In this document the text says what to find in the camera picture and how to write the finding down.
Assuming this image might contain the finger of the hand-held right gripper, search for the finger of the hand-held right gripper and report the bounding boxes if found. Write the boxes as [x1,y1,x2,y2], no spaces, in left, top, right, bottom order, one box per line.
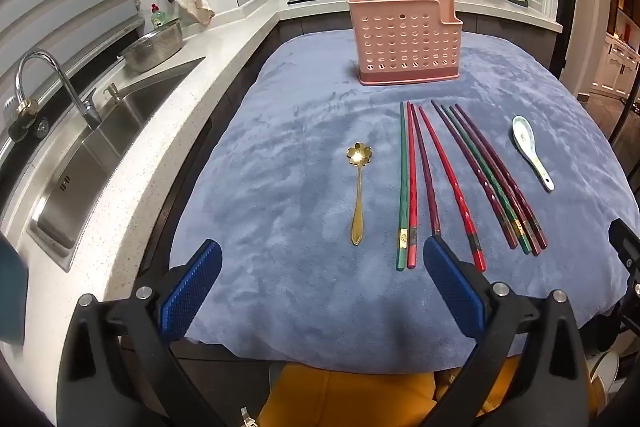
[608,218,640,269]

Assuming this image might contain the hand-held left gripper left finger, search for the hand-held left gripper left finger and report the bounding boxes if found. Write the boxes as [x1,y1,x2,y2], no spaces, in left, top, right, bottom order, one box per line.
[56,239,223,427]

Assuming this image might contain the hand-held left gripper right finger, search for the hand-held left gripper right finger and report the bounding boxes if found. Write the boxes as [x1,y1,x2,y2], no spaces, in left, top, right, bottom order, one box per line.
[422,234,601,427]

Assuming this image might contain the dark red chopstick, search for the dark red chopstick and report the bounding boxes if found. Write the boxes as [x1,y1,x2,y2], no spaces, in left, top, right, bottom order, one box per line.
[449,106,542,256]

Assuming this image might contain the gold flower spoon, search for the gold flower spoon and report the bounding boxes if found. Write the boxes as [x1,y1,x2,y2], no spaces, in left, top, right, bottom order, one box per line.
[346,142,368,247]

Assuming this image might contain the white ceramic soup spoon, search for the white ceramic soup spoon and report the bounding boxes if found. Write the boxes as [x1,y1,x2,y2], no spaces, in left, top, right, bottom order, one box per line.
[511,115,556,192]

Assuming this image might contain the pink perforated utensil holder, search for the pink perforated utensil holder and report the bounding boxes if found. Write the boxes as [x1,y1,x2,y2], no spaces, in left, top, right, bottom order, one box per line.
[347,0,464,86]

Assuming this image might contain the blue plush blanket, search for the blue plush blanket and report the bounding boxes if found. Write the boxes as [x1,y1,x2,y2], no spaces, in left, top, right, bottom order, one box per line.
[167,29,637,375]

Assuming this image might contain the yellow cloth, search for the yellow cloth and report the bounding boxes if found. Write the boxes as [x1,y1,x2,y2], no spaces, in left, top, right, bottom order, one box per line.
[257,357,528,427]

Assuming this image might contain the stainless steel sink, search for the stainless steel sink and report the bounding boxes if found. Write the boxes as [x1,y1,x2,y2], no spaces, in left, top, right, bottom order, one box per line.
[27,57,207,273]

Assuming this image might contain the teal board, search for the teal board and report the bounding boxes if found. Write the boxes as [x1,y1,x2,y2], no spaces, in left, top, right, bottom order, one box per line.
[0,238,27,344]

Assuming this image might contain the chrome faucet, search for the chrome faucet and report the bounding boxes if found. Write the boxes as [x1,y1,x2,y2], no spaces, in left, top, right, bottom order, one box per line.
[15,49,103,131]

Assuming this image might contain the black faucet water filter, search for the black faucet water filter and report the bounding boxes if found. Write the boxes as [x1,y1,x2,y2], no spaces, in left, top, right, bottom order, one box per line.
[2,99,51,142]

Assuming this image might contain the green dish soap bottle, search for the green dish soap bottle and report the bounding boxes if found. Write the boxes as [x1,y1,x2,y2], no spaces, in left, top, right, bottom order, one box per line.
[150,3,173,31]

